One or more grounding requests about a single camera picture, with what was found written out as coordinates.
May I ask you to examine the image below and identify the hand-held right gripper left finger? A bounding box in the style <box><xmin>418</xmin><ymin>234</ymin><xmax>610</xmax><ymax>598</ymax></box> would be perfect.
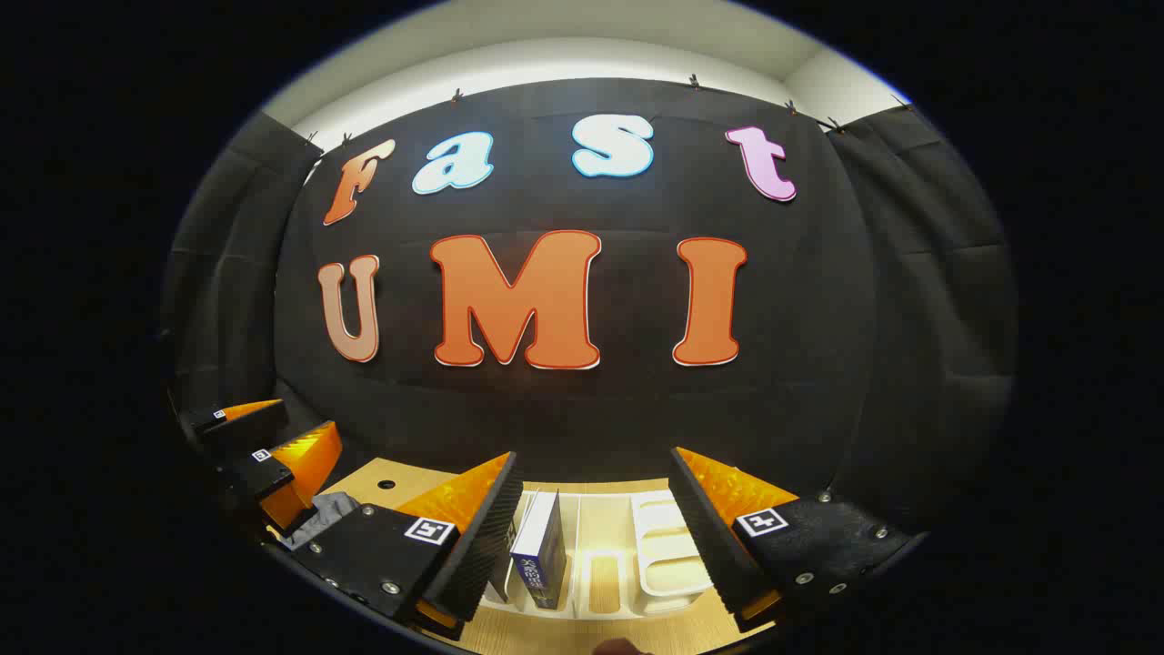
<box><xmin>291</xmin><ymin>450</ymin><xmax>526</xmax><ymax>642</ymax></box>

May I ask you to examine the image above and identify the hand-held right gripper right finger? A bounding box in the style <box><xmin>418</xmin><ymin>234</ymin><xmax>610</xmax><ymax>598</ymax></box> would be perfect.
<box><xmin>668</xmin><ymin>446</ymin><xmax>915</xmax><ymax>633</ymax></box>

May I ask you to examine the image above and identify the white bookshelf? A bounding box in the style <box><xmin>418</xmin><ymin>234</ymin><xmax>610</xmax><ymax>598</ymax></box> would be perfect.
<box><xmin>480</xmin><ymin>489</ymin><xmax>719</xmax><ymax>621</ymax></box>

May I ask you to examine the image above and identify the blue book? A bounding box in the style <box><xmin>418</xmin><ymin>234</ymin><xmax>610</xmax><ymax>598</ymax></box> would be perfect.
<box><xmin>509</xmin><ymin>489</ymin><xmax>569</xmax><ymax>610</ymax></box>

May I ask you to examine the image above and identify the grey schoolbag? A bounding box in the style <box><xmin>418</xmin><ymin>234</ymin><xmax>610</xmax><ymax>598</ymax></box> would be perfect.
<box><xmin>277</xmin><ymin>491</ymin><xmax>363</xmax><ymax>551</ymax></box>

